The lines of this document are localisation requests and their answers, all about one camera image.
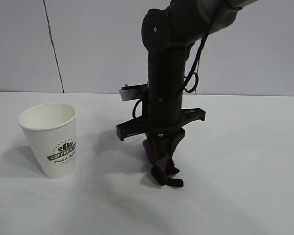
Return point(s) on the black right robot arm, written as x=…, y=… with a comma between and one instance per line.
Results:
x=166, y=31

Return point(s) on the white paper coffee cup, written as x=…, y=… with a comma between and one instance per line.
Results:
x=46, y=137

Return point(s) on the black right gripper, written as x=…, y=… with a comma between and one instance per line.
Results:
x=164, y=107

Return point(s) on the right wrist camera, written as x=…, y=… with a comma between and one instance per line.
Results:
x=131, y=94

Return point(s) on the purple and black cloth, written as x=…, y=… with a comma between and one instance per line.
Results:
x=161, y=164

